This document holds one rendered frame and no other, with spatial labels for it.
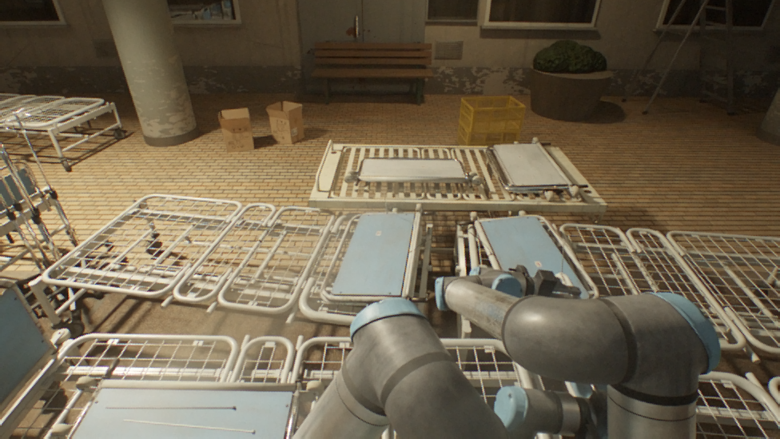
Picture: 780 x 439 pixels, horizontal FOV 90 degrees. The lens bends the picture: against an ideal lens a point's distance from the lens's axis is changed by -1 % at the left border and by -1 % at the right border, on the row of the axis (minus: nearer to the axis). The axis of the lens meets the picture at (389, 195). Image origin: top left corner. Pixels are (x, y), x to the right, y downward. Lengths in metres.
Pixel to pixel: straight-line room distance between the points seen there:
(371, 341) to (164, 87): 4.78
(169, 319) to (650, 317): 2.62
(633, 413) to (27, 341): 2.00
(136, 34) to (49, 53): 3.60
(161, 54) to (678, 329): 4.99
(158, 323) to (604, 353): 2.59
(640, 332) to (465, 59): 6.34
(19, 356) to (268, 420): 1.02
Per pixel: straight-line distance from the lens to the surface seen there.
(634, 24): 7.64
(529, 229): 2.45
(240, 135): 4.85
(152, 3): 5.11
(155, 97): 5.22
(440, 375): 0.55
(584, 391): 1.44
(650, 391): 0.68
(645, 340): 0.64
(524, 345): 0.64
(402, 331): 0.59
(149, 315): 2.96
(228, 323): 2.71
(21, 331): 2.10
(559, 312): 0.63
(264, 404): 1.61
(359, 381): 0.62
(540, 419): 1.04
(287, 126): 4.89
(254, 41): 6.95
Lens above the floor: 1.89
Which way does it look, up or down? 30 degrees down
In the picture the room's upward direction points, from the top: 1 degrees clockwise
